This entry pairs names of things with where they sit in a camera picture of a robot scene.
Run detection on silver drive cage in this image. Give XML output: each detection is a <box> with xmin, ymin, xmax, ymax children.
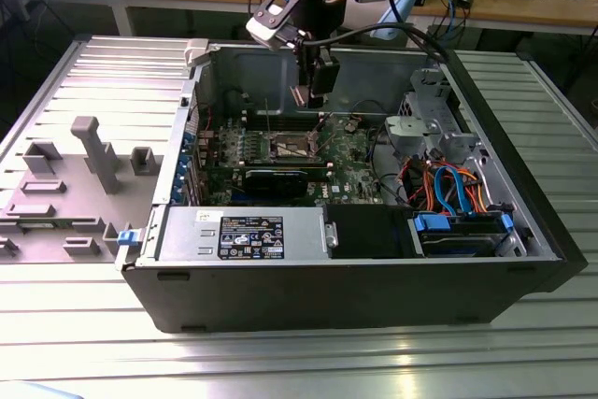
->
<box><xmin>382</xmin><ymin>66</ymin><xmax>482</xmax><ymax>157</ymax></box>

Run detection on blue wire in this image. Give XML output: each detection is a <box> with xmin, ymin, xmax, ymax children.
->
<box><xmin>432</xmin><ymin>163</ymin><xmax>476</xmax><ymax>218</ymax></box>

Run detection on grey parts rack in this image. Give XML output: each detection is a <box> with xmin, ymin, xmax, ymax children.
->
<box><xmin>0</xmin><ymin>116</ymin><xmax>164</xmax><ymax>264</ymax></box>

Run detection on silver CPU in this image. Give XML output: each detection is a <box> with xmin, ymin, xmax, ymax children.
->
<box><xmin>288</xmin><ymin>83</ymin><xmax>310</xmax><ymax>108</ymax></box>

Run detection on silver power supply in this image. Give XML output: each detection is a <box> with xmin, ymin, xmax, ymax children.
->
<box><xmin>158</xmin><ymin>206</ymin><xmax>328</xmax><ymax>263</ymax></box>

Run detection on wire locking lever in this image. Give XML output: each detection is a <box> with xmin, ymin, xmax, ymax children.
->
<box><xmin>263</xmin><ymin>98</ymin><xmax>275</xmax><ymax>138</ymax></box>
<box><xmin>313</xmin><ymin>111</ymin><xmax>335</xmax><ymax>152</ymax></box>

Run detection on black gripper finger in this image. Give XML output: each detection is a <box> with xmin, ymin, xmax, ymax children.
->
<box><xmin>293</xmin><ymin>37</ymin><xmax>314</xmax><ymax>92</ymax></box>
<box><xmin>307</xmin><ymin>45</ymin><xmax>341</xmax><ymax>109</ymax></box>

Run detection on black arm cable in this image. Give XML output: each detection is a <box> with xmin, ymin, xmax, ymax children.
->
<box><xmin>326</xmin><ymin>20</ymin><xmax>449</xmax><ymax>64</ymax></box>

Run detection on hard disk in blue carrier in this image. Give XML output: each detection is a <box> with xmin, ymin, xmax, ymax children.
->
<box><xmin>410</xmin><ymin>211</ymin><xmax>515</xmax><ymax>258</ymax></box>

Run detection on grey case latch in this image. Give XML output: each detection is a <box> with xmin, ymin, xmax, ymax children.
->
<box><xmin>184</xmin><ymin>37</ymin><xmax>211</xmax><ymax>68</ymax></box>

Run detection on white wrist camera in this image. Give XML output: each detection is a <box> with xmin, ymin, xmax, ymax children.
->
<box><xmin>246</xmin><ymin>0</ymin><xmax>303</xmax><ymax>50</ymax></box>

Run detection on black drive bay box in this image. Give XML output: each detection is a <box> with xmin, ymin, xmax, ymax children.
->
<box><xmin>326</xmin><ymin>205</ymin><xmax>412</xmax><ymax>259</ymax></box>

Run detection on orange wire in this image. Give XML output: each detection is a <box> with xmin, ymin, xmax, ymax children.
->
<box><xmin>406</xmin><ymin>158</ymin><xmax>491</xmax><ymax>213</ymax></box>

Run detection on green motherboard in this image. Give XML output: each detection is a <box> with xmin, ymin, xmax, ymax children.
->
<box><xmin>193</xmin><ymin>108</ymin><xmax>403</xmax><ymax>207</ymax></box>

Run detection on CPU socket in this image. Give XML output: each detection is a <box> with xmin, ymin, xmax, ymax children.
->
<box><xmin>263</xmin><ymin>130</ymin><xmax>324</xmax><ymax>163</ymax></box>

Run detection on black PC case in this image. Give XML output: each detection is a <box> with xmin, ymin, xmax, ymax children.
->
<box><xmin>114</xmin><ymin>37</ymin><xmax>589</xmax><ymax>335</ymax></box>

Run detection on black graphics card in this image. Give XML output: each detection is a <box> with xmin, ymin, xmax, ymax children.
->
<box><xmin>242</xmin><ymin>165</ymin><xmax>310</xmax><ymax>200</ymax></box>

